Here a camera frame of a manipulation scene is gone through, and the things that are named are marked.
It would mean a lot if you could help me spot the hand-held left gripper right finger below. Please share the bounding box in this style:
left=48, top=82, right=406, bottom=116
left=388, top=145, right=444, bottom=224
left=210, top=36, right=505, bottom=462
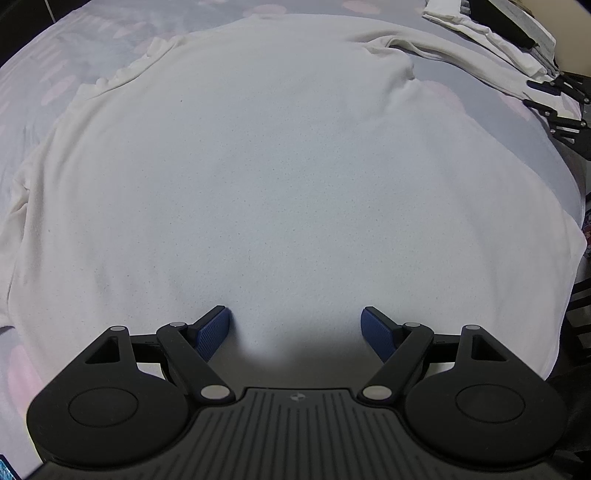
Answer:
left=360, top=305, right=509, bottom=408

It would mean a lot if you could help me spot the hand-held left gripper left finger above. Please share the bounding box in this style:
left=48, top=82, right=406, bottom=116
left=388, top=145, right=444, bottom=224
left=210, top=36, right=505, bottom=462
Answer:
left=85, top=305, right=235, bottom=408

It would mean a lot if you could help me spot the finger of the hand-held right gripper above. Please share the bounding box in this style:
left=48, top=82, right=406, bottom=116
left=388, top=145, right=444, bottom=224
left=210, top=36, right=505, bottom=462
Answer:
left=525, top=98, right=591, bottom=160
left=526, top=73, right=591, bottom=105

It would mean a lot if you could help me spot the white sweater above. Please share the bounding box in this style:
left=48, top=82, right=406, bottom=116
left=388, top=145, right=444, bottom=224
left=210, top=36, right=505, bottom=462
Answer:
left=0, top=13, right=589, bottom=385

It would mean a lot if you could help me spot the beige padded headboard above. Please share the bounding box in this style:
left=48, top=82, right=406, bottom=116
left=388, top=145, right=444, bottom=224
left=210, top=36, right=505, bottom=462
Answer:
left=526, top=0, right=591, bottom=80

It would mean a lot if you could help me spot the grey folded garment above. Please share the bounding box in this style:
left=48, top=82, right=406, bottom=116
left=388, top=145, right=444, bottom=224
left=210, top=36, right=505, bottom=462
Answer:
left=502, top=0, right=556, bottom=62

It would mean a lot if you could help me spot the white folded garment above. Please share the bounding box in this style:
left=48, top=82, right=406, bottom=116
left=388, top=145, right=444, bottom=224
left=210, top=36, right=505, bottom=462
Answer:
left=422, top=0, right=560, bottom=78

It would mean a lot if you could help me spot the black folded garment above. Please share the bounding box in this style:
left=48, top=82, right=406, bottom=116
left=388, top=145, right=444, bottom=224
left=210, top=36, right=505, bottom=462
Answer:
left=470, top=0, right=539, bottom=49

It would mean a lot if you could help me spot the bed with pink dotted sheet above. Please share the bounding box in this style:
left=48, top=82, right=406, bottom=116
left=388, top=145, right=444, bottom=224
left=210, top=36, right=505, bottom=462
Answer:
left=0, top=0, right=591, bottom=468

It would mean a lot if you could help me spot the black sliding wardrobe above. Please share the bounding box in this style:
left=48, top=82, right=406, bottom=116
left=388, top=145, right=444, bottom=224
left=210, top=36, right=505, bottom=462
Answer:
left=0, top=0, right=63, bottom=65

